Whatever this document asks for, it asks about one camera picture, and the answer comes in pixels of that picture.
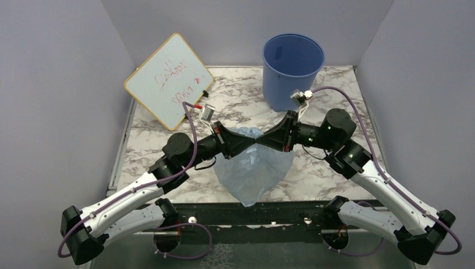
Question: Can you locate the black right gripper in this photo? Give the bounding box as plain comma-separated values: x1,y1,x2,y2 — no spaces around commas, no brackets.
256,110,337,152

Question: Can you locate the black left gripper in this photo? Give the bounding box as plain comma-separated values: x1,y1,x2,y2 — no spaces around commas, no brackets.
183,121,257,170

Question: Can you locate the light blue trash bag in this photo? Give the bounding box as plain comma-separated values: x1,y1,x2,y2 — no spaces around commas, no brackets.
213,143,295,207

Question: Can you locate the blue plastic trash bin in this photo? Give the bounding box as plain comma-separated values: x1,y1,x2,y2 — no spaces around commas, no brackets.
262,34,325,112

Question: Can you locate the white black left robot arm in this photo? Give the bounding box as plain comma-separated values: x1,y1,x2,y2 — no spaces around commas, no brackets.
58,122,255,265

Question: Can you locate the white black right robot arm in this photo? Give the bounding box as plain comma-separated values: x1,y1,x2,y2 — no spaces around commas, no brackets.
256,109,455,265

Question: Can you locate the yellow-framed whiteboard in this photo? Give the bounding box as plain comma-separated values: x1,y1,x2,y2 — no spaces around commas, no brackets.
124,33,214,131

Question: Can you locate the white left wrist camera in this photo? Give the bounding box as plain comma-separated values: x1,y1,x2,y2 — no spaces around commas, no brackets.
199,104,216,129

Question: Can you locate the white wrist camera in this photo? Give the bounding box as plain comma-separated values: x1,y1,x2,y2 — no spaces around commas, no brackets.
199,104,216,129
290,90,313,121

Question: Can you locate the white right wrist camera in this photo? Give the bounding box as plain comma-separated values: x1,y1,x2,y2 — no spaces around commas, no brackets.
290,90,313,121

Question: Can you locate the black metal mounting rail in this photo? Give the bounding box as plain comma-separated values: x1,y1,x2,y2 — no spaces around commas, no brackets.
141,200,361,246

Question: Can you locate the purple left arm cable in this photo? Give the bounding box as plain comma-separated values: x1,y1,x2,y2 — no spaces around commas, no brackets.
57,103,213,261

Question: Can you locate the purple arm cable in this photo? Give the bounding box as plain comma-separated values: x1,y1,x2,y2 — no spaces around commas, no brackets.
311,86,463,258
57,103,213,261

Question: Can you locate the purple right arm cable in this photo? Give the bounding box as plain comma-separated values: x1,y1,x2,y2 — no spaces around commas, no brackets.
311,86,463,258

